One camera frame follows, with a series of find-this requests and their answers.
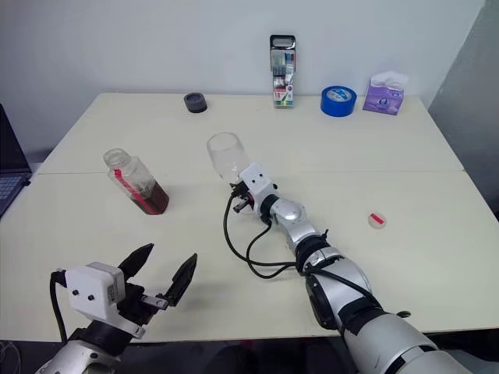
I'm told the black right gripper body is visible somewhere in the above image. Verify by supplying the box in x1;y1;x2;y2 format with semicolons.
232;189;260;215

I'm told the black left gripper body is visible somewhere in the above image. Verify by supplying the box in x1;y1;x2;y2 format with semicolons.
115;277;173;327

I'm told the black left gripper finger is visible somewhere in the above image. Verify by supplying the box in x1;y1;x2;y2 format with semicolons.
165;252;199;308
116;242;155;281

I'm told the clear wine glass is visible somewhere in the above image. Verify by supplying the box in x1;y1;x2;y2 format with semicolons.
206;132;251;185

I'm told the clear bottle with brown drink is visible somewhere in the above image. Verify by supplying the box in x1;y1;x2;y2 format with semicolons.
101;147;171;216

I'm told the clear cap with pink tape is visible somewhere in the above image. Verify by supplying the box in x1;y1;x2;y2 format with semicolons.
366;210;388;230

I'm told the black round container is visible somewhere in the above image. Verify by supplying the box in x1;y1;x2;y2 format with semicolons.
182;91;209;115

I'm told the marker pen pack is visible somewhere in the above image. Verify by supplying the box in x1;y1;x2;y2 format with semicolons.
268;34;298;111

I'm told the blue tape roll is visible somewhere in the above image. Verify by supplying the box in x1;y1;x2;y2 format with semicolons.
320;85;358;118

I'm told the dark laptop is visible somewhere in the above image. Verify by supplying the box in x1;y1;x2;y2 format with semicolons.
0;104;34;217

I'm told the purple tissue pack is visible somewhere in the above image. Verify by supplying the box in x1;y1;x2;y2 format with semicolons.
362;70;410;117

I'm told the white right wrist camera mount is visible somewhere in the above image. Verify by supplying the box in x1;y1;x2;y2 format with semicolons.
238;162;278;216

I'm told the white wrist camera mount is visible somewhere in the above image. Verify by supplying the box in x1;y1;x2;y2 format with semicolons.
63;261;147;338
238;162;278;216

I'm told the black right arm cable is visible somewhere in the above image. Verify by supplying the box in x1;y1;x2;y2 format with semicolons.
222;193;391;312

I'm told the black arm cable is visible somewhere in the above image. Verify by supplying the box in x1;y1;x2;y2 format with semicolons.
222;193;391;312
48;270;70;344

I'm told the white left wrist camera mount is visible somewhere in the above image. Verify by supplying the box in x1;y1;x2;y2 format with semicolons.
63;261;147;338

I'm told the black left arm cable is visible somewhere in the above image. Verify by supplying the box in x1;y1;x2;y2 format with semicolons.
48;270;70;344

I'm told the white wire bundle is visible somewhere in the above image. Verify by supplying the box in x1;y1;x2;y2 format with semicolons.
0;341;21;374

